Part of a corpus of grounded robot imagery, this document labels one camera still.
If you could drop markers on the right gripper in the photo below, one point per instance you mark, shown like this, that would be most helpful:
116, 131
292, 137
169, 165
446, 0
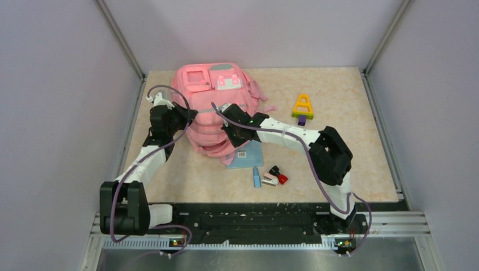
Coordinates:
237, 143

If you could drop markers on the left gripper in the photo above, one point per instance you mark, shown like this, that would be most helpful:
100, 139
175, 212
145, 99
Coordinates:
181, 109

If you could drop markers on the pink student backpack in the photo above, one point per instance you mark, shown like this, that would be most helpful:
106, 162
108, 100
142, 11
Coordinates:
207, 87

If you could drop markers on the red black stamp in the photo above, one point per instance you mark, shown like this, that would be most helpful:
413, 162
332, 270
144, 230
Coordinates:
275, 171

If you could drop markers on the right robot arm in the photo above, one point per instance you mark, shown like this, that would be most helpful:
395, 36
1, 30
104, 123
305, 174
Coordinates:
327, 154

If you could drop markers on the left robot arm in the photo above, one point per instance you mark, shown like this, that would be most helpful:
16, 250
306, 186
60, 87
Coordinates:
124, 207

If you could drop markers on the light blue notebook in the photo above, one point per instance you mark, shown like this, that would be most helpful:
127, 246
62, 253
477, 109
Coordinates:
248, 156

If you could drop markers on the purple toy cube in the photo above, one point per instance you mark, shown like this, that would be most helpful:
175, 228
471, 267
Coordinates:
302, 119

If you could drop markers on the yellow toy triangle block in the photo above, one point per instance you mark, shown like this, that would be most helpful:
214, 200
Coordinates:
303, 107

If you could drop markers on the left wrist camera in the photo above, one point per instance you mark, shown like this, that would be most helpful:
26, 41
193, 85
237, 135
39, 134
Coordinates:
159, 100

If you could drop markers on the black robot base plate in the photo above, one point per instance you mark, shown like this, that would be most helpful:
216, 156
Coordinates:
305, 217

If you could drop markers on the aluminium frame rail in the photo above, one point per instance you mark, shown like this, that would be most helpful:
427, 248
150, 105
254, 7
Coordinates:
119, 38

